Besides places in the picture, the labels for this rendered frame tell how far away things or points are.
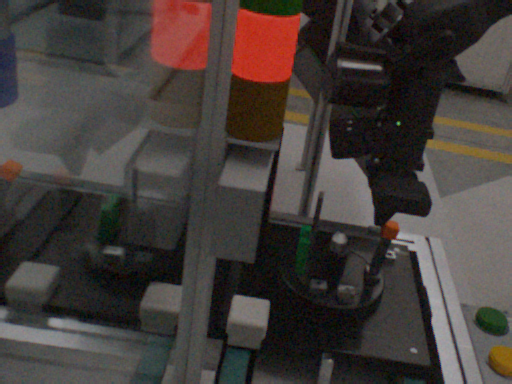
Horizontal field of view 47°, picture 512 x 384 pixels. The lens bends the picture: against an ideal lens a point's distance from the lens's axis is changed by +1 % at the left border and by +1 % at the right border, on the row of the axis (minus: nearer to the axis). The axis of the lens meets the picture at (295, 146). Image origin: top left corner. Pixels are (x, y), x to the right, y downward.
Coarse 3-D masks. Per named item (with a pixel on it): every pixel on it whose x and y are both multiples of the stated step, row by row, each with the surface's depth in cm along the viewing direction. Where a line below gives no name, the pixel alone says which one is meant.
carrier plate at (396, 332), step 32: (256, 288) 75; (288, 320) 70; (320, 320) 71; (352, 320) 72; (384, 320) 73; (416, 320) 74; (288, 352) 68; (320, 352) 67; (352, 352) 67; (384, 352) 68; (416, 352) 69
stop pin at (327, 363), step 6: (324, 354) 67; (330, 354) 67; (324, 360) 66; (330, 360) 66; (324, 366) 67; (330, 366) 67; (318, 372) 68; (324, 372) 67; (330, 372) 67; (318, 378) 68; (324, 378) 68; (330, 378) 68
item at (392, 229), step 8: (392, 224) 73; (368, 232) 74; (376, 232) 73; (384, 232) 73; (392, 232) 73; (384, 240) 74; (376, 248) 76; (384, 248) 74; (376, 256) 75; (384, 256) 75; (376, 264) 75; (376, 272) 76
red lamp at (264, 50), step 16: (240, 16) 42; (256, 16) 42; (272, 16) 42; (288, 16) 43; (240, 32) 43; (256, 32) 42; (272, 32) 42; (288, 32) 43; (240, 48) 43; (256, 48) 43; (272, 48) 43; (288, 48) 44; (240, 64) 44; (256, 64) 43; (272, 64) 43; (288, 64) 44; (256, 80) 44; (272, 80) 44
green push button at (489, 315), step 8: (480, 312) 77; (488, 312) 77; (496, 312) 78; (480, 320) 76; (488, 320) 76; (496, 320) 76; (504, 320) 77; (488, 328) 76; (496, 328) 75; (504, 328) 76
